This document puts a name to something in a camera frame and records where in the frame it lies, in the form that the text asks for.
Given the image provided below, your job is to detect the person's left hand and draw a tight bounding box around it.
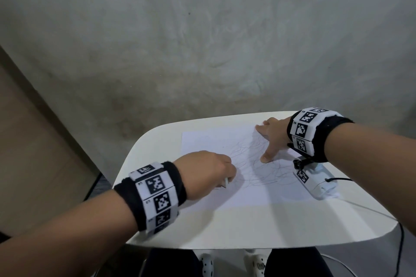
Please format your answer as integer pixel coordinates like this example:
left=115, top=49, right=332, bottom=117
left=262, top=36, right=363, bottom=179
left=174, top=150, right=237, bottom=202

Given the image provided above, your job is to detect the person's right hand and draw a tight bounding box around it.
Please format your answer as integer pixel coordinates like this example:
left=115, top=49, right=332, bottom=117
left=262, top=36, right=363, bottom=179
left=256, top=117, right=292, bottom=164

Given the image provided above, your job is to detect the white paper sheet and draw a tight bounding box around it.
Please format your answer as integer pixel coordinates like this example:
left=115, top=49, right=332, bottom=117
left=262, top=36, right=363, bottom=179
left=180, top=124, right=342, bottom=213

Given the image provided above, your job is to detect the person's right forearm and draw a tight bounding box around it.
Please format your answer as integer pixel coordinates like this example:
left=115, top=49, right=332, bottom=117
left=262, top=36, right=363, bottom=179
left=325, top=121, right=416, bottom=235

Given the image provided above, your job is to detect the person's left forearm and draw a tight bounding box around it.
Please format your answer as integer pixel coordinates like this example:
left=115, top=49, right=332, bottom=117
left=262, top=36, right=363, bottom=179
left=0, top=189, right=140, bottom=277

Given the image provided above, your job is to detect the person's left leg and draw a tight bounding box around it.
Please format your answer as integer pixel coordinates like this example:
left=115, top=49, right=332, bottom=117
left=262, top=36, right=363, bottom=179
left=143, top=248, right=199, bottom=277

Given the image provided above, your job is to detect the person's leg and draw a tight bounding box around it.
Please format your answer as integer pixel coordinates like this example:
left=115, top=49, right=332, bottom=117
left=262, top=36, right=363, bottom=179
left=143, top=248, right=199, bottom=277
left=266, top=247, right=334, bottom=277

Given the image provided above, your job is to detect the person's right leg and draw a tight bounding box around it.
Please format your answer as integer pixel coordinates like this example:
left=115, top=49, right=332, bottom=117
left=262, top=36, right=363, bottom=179
left=266, top=247, right=334, bottom=277

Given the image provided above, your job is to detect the white perforated clog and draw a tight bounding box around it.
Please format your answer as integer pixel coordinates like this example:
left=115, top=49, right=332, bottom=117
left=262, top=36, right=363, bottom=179
left=198, top=253, right=215, bottom=277
left=244, top=249, right=269, bottom=277

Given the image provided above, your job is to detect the black cable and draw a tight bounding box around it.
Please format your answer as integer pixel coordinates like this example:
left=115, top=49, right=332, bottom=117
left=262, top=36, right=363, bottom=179
left=325, top=177, right=404, bottom=277
left=84, top=173, right=102, bottom=203

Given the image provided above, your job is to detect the white cable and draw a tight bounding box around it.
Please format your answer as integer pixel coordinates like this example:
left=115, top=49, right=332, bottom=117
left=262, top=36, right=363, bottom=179
left=320, top=253, right=350, bottom=277

